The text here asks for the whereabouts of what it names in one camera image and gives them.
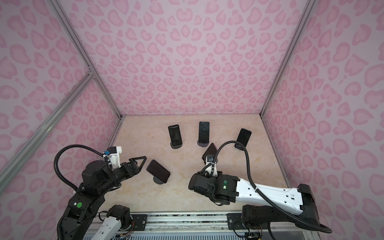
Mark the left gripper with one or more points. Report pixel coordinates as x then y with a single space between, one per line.
136 169

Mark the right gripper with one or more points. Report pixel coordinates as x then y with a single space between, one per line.
217 177

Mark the black phone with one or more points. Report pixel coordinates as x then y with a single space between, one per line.
243 138
204 132
175 134
157 170

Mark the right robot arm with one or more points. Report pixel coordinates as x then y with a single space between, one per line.
264 203

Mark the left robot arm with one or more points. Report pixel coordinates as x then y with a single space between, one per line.
83 207

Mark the front left dark stand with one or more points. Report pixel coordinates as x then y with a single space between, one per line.
157 181

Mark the dark stand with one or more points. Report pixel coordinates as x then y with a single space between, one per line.
175 146
157 181
201 144

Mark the centre pink-edged phone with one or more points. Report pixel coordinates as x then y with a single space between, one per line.
210 152

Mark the back left dark stand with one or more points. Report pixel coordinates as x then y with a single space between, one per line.
175 146

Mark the back centre dark stand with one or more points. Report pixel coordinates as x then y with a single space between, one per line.
201 144

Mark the left diagonal aluminium bar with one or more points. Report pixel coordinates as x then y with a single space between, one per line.
21 157

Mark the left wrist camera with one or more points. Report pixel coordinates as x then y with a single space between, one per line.
112 157

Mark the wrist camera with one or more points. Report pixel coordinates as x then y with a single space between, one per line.
211 168
112 157

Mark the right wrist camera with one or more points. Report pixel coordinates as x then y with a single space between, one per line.
211 168

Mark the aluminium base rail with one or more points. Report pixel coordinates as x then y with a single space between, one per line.
212 225

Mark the left corner aluminium post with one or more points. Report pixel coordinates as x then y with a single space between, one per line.
80 48

